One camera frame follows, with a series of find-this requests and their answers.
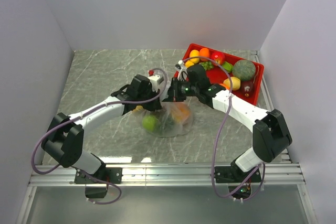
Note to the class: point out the yellow orange fake mango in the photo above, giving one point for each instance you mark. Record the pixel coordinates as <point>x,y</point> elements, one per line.
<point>138,109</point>

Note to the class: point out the aluminium mounting rail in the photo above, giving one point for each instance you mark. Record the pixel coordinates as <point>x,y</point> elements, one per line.
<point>178,174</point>

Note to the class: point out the clear plastic bag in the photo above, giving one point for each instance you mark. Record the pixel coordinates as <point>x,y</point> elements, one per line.
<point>168,127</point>

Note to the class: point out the orange fake persimmon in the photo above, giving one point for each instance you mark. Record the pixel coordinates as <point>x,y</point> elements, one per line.
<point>225,86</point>

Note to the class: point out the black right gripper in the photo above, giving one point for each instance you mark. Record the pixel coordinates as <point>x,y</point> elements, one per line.
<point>173,92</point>

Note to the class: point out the red plastic tray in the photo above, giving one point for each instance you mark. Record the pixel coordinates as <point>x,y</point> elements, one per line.
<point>216,75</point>

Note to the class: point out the yellow fake lemon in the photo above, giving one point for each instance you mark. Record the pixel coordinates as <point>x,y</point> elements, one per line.
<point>194,55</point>

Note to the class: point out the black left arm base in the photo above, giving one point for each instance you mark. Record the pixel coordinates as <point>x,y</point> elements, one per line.
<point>98,184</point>

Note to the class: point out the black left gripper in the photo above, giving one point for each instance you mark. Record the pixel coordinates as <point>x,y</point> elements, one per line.
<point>154,106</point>

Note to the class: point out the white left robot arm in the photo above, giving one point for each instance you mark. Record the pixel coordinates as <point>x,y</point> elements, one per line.
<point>66,133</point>

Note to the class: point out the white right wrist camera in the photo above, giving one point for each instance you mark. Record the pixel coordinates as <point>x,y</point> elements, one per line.
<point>181,70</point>

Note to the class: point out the green fake cantaloupe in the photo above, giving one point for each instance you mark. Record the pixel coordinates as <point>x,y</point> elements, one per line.
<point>244,70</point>

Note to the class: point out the orange fake orange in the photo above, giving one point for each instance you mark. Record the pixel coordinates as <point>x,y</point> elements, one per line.
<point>204,52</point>

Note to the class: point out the green fake apple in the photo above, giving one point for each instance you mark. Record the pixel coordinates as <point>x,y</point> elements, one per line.
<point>150,123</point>

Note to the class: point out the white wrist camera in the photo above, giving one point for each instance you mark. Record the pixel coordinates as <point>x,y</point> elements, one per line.
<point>156,79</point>
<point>181,70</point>

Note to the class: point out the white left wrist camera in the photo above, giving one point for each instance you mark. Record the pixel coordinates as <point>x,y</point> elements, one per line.
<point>156,79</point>

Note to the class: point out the red fake pomegranate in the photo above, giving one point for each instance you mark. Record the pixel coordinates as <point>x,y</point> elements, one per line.
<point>218,57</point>

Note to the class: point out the dark red fake plum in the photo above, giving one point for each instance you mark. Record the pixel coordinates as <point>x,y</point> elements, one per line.
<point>247,88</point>

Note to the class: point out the bumpy yellow fake citron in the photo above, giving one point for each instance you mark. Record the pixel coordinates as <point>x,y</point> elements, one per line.
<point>188,64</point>

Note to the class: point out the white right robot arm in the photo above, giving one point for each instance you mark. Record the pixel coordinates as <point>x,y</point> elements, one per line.
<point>269,128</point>

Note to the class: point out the orange fake pineapple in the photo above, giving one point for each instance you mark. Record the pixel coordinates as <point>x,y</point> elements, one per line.
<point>180,112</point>

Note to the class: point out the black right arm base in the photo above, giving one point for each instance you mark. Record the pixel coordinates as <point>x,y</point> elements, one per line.
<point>233,174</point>

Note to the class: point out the pale yellow fake pear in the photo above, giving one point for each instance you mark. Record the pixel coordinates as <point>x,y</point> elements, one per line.
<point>233,82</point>

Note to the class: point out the green fake grape bunch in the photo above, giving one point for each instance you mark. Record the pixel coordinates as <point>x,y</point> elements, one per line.
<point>207,65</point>

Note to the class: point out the green fake starfruit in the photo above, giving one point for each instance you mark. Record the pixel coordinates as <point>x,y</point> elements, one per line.
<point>227,66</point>

